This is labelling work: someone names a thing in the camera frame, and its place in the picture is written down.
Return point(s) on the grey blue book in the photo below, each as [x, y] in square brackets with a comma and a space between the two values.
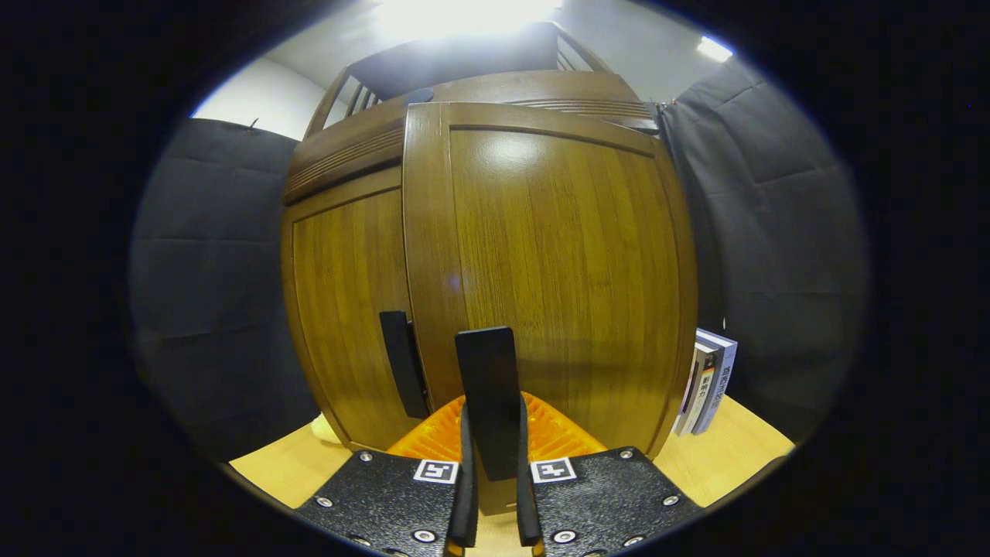
[723, 379]

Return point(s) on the wooden drawer with black knob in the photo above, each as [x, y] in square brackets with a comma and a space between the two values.
[340, 162]

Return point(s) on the wooden cabinet door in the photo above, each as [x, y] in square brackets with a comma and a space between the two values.
[564, 271]
[348, 309]

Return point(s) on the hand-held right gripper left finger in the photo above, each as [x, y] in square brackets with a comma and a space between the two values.
[466, 503]

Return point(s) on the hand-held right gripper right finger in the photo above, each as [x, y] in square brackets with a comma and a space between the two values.
[527, 503]

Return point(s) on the ceiling light panel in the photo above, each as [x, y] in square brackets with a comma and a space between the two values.
[714, 49]
[464, 15]

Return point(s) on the wooden double-door shoe cabinet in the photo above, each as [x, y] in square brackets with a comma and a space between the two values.
[433, 62]

